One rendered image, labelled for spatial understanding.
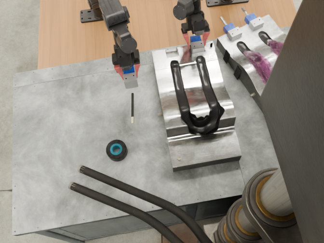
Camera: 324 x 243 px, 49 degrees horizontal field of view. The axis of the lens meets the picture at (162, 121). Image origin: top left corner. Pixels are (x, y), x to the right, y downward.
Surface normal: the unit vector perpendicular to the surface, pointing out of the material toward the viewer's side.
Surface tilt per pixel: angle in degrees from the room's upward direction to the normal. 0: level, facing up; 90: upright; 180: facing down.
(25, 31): 0
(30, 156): 0
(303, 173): 90
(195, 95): 26
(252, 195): 0
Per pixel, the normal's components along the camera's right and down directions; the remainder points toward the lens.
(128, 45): 0.35, 0.57
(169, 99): -0.12, -0.74
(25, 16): -0.06, -0.39
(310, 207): -0.99, 0.17
